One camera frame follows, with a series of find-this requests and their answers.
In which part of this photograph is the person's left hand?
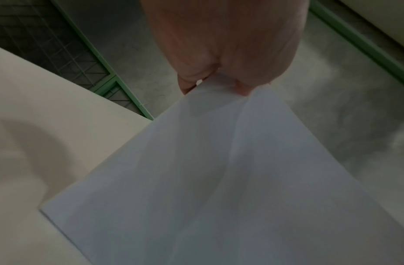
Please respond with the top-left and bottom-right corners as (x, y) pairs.
(139, 0), (311, 97)

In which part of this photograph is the white paper sheet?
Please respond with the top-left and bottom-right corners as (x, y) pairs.
(39, 72), (404, 265)

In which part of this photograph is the green metal frame bar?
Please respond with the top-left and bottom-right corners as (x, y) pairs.
(307, 0), (404, 91)

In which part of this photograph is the green wire mesh frame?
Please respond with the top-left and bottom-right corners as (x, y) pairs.
(0, 0), (155, 121)

